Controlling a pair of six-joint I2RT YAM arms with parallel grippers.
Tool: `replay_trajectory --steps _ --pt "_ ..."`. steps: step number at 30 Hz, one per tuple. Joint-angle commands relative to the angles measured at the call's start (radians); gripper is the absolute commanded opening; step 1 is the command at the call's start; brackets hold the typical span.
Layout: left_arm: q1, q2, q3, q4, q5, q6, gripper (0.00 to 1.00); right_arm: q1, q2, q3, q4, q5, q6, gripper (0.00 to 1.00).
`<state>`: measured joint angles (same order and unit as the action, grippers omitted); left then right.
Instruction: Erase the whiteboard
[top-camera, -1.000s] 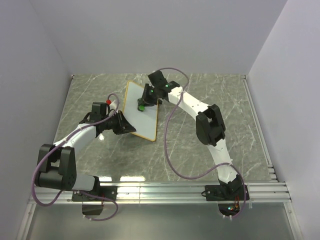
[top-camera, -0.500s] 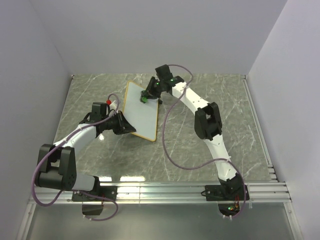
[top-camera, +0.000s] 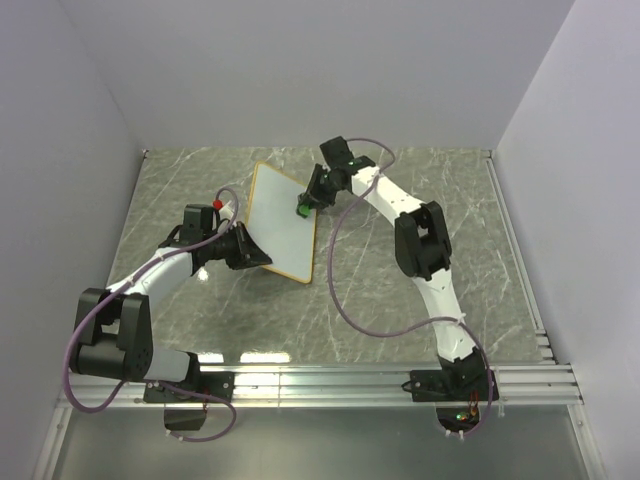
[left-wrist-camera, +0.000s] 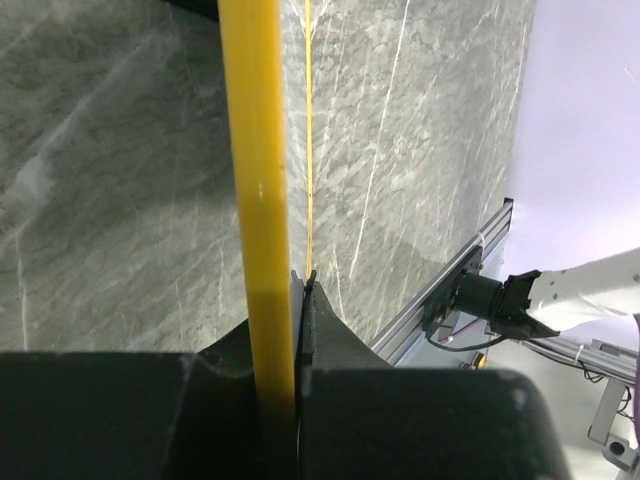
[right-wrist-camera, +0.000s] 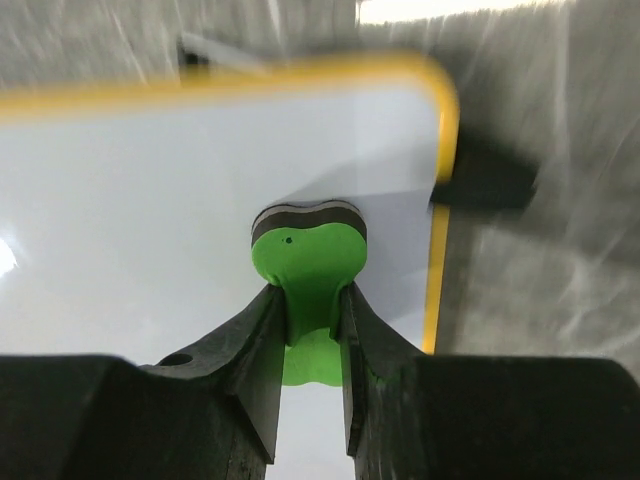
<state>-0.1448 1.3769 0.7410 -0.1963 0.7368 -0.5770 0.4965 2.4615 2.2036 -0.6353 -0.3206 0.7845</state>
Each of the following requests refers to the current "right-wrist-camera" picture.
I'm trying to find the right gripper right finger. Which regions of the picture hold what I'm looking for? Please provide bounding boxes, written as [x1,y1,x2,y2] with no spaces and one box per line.
[339,285,639,479]

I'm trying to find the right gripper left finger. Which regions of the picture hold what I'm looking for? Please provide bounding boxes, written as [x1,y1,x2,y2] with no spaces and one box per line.
[1,286,286,479]

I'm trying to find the green whiteboard eraser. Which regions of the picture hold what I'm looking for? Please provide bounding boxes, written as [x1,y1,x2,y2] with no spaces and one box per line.
[251,200,368,387]

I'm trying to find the yellow framed whiteboard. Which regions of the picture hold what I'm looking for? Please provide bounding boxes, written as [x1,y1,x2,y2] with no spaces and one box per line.
[1,53,459,479]

